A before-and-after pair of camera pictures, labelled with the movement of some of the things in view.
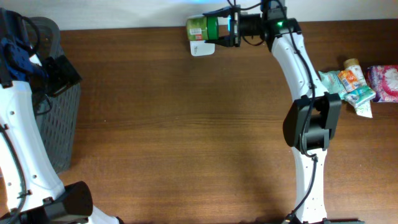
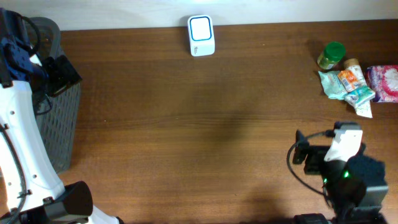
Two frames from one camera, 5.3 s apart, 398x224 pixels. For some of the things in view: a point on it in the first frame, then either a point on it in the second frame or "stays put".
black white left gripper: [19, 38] stays put
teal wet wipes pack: [334, 83] stays put
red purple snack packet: [382, 79] stays put
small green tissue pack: [359, 96] stays put
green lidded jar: [203, 28] to [333, 53]
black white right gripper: [227, 41] to [314, 153]
